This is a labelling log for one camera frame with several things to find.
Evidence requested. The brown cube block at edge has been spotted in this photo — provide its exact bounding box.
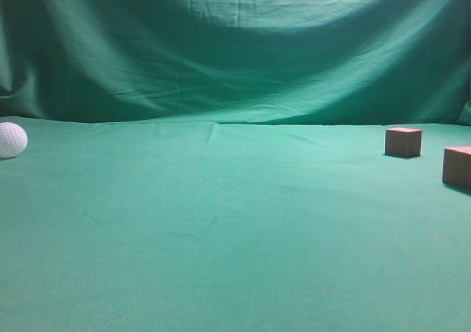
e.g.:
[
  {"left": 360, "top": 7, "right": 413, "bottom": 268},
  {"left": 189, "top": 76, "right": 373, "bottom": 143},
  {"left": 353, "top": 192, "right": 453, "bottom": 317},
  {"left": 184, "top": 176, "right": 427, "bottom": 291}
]
[{"left": 442, "top": 146, "right": 471, "bottom": 191}]

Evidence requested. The white dimpled golf ball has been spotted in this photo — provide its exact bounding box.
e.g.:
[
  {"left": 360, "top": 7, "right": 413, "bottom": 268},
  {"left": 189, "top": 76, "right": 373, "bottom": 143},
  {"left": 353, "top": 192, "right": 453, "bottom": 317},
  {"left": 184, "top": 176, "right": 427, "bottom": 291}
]
[{"left": 0, "top": 122, "right": 28, "bottom": 159}]

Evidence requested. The green cloth backdrop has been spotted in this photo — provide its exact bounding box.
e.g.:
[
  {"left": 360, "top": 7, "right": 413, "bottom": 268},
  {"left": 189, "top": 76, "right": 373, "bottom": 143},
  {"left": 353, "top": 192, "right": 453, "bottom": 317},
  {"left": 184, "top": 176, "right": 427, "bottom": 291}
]
[{"left": 1, "top": 0, "right": 470, "bottom": 331}]

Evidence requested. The brown wooden cube block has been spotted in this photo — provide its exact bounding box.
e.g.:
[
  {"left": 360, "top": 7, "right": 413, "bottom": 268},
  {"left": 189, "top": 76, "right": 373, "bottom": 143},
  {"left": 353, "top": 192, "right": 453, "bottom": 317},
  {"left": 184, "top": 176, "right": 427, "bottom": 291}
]
[{"left": 384, "top": 127, "right": 423, "bottom": 158}]

